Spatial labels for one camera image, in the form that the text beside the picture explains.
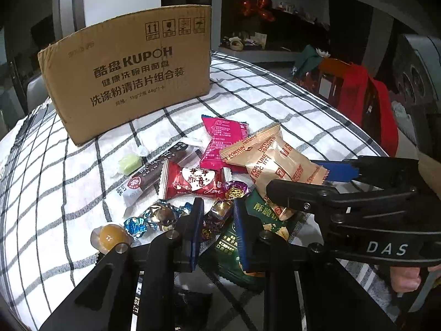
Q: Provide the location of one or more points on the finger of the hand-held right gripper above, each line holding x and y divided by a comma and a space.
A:
336, 170
296, 193

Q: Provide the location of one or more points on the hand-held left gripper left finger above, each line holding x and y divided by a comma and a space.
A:
195, 229

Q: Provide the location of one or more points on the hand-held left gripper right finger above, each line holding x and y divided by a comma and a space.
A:
241, 236

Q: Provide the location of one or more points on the beige biscuit packet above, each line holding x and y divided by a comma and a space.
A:
248, 150
289, 169

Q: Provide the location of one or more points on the dark purple foil candy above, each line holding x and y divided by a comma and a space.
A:
217, 215

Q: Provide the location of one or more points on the green snack packet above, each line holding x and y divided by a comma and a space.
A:
258, 210

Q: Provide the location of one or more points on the red heart candy packet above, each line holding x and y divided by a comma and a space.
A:
193, 181

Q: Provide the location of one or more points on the brown white snack bar packet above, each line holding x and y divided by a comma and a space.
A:
151, 172

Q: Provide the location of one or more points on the pink snack packet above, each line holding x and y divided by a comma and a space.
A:
220, 138

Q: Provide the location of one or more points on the brown cardboard box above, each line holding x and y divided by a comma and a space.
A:
131, 76

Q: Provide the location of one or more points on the person's right hand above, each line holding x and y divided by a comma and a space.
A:
406, 279

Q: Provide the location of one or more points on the blue gold foil candy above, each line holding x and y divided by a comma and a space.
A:
160, 215

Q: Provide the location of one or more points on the purple gold foil candy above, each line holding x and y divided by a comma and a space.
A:
236, 189

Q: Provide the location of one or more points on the red bag on chair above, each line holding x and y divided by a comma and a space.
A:
372, 103

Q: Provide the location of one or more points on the light blue cloth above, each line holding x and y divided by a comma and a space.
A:
403, 117

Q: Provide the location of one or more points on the clear wrapped candy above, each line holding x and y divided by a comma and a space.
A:
194, 142

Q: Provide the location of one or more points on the yellow round wrapped candy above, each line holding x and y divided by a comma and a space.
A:
108, 237

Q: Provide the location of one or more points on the green wrapped candy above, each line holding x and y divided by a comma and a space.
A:
129, 163

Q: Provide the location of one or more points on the orange wooden chair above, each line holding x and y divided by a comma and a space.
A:
330, 76

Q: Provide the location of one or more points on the green cloth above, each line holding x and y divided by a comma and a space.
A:
308, 60

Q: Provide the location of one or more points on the dark sideboard with white base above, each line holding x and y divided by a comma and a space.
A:
275, 53

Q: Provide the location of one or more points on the black white checked tablecloth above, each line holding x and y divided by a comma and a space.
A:
69, 179

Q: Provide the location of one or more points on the beige card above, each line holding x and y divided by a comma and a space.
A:
262, 38

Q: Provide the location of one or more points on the small woven basket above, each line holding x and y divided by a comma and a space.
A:
235, 43

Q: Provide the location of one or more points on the red foil balloon cluster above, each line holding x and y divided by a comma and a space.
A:
263, 1

